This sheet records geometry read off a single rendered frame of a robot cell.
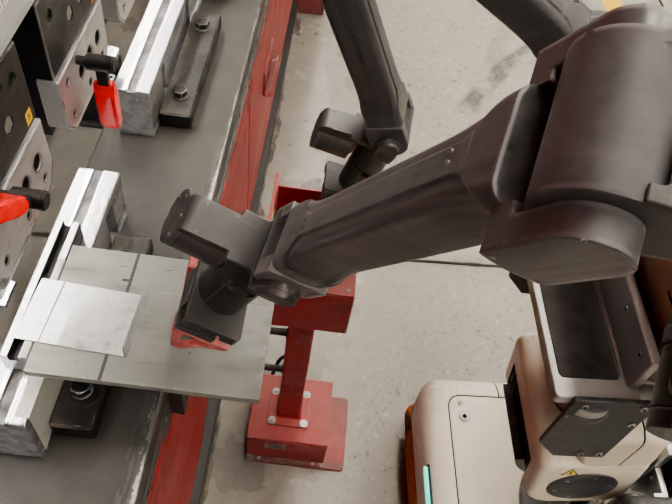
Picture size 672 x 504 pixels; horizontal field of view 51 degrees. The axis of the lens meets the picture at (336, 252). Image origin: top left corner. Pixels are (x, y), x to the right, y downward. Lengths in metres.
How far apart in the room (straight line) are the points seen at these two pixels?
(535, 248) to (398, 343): 1.76
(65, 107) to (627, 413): 0.71
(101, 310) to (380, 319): 1.30
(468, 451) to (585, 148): 1.38
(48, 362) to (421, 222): 0.56
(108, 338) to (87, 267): 0.11
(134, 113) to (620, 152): 1.01
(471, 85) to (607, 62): 2.61
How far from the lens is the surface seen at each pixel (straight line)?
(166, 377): 0.83
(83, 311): 0.88
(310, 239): 0.53
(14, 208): 0.60
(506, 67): 3.06
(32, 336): 0.88
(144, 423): 0.94
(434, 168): 0.38
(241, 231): 0.65
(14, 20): 0.68
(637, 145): 0.29
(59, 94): 0.78
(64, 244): 0.95
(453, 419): 1.65
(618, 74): 0.30
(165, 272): 0.90
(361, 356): 2.00
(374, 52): 0.91
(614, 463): 1.10
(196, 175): 1.18
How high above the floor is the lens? 1.73
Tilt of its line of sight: 52 degrees down
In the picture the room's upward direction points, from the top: 11 degrees clockwise
